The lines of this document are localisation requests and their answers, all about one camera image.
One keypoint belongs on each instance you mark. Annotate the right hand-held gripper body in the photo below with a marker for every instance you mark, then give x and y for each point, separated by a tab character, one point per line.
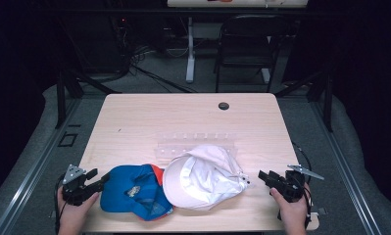
291	187

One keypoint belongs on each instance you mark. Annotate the black folding chair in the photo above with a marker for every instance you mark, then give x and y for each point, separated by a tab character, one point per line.
245	42

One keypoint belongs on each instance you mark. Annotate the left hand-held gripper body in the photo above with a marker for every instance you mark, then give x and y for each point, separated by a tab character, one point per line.
74	192

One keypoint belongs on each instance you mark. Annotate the black table grommet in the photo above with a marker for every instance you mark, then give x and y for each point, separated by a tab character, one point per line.
223	105

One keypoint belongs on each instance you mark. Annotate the aluminium frame rail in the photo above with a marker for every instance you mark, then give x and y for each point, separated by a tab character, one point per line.
343	169
36	163

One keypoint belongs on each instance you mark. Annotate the person's left hand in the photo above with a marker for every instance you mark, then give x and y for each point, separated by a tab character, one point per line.
73	218

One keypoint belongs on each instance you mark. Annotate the person's right hand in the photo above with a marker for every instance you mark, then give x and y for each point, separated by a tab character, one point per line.
294	215

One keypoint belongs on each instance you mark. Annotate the blue and red cap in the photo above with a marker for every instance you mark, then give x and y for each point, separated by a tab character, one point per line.
121	192

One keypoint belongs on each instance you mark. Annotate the clear acrylic peg rack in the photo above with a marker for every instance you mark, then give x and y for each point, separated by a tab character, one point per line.
173	148

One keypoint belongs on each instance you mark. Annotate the white cap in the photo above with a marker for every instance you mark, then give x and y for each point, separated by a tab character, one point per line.
203	179

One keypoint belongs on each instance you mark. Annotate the black metal stand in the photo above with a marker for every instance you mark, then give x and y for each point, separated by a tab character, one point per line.
328	104
61	98

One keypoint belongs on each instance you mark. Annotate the white desk leg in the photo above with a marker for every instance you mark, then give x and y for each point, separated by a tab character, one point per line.
190	58

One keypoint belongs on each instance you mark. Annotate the black equipment with red light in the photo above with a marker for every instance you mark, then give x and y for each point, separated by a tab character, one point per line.
122	42

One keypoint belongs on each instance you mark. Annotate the white desk top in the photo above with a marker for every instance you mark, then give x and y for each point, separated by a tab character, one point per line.
235	3

